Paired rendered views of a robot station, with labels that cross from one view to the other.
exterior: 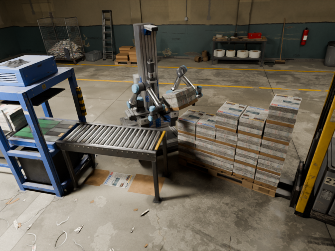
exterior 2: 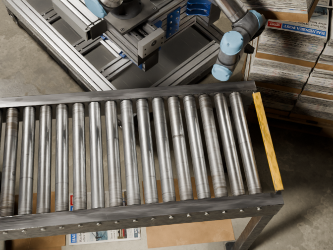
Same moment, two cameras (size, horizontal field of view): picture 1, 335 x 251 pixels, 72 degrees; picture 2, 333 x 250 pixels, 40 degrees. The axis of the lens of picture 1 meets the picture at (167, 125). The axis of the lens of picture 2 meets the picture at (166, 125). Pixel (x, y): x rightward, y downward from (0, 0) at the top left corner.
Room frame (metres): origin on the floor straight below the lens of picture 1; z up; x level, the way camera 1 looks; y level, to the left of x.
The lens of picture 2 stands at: (1.81, 0.81, 2.37)
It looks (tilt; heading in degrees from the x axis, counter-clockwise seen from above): 61 degrees down; 335
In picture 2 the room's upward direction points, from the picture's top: 5 degrees clockwise
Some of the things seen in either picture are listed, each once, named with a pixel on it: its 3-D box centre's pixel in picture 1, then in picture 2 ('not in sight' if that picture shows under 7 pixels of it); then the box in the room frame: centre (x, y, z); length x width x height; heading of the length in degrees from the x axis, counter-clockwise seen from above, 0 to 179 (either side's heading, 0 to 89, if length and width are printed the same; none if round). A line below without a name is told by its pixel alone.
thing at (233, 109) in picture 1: (232, 108); not in sight; (2.69, -0.85, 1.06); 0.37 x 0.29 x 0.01; 146
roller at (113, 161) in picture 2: (116, 137); (113, 153); (2.57, 0.67, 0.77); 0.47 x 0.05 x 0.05; 165
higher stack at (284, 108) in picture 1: (274, 147); not in sight; (2.37, -1.35, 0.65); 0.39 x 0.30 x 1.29; 148
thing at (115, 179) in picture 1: (118, 179); (103, 216); (2.60, 0.77, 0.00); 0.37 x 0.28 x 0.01; 75
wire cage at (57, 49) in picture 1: (63, 41); not in sight; (9.83, 4.04, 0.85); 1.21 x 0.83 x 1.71; 75
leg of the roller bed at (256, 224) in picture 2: (155, 181); (249, 233); (2.18, 0.18, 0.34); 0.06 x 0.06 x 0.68; 75
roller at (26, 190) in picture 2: (94, 135); (27, 159); (2.65, 0.99, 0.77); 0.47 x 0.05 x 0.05; 165
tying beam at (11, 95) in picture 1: (29, 81); not in sight; (2.85, 1.72, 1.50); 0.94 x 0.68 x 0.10; 165
